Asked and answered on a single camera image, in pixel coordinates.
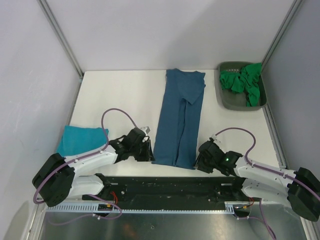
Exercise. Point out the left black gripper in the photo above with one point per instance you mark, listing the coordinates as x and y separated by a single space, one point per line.
148 155

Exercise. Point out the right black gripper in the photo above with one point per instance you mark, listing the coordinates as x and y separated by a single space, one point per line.
200 165

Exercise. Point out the dark blue t shirt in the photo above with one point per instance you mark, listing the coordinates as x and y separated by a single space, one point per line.
179 121

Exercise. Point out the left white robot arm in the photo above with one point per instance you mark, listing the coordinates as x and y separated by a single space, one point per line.
63 177

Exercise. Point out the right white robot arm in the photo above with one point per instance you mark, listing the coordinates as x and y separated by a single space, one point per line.
299 190

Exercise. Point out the grey plastic bin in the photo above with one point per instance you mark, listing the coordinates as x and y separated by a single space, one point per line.
238 104

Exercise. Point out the teal folded t shirt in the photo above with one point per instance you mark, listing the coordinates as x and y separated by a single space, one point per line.
78 140

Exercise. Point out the green crumpled t shirt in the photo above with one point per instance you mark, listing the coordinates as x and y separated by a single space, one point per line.
241 79

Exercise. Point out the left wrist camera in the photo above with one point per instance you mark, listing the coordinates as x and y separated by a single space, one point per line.
146 130

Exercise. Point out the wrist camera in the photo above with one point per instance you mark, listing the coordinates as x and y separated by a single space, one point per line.
216 140
146 130

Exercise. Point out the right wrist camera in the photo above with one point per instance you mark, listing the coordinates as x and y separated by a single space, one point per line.
216 140

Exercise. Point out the white slotted cable duct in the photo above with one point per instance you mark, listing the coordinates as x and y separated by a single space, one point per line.
104 208

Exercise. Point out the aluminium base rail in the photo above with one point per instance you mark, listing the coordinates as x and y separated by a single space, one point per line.
275 125

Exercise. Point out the left aluminium frame post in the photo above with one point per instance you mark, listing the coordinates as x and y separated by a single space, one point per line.
53 22

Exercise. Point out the aluminium frame post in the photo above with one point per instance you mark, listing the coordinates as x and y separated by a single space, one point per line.
53 22
289 17

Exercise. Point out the right aluminium frame post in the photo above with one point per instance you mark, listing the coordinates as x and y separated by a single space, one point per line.
289 17

